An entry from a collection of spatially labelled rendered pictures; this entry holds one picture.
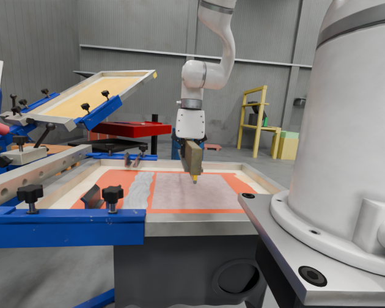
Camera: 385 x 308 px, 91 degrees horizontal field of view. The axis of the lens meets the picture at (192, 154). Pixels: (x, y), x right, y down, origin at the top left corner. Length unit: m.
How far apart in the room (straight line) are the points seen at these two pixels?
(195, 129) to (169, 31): 7.81
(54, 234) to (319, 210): 0.47
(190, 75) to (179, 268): 0.55
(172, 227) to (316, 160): 0.35
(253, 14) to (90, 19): 5.97
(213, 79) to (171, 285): 0.62
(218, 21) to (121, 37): 8.11
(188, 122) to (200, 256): 0.41
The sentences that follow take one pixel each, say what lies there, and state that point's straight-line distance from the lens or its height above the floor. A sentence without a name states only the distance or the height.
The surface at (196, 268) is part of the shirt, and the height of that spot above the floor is 0.79.
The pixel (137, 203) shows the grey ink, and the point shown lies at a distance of 0.60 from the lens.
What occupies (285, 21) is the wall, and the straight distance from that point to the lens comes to 9.38.
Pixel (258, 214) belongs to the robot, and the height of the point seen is 1.14.
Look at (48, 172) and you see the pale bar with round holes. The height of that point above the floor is 1.01.
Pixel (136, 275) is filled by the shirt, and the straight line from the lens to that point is 0.65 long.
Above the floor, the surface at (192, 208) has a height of 0.96.
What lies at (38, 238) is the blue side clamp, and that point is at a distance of 0.52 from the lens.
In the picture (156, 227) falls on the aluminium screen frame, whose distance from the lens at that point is 0.46.
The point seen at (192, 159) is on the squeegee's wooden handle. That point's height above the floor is 1.11.
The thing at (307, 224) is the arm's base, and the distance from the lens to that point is 0.19.
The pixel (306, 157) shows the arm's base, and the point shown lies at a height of 1.20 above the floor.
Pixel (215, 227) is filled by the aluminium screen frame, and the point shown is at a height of 0.98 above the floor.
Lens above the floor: 1.23
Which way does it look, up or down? 12 degrees down
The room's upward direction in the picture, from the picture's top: 4 degrees clockwise
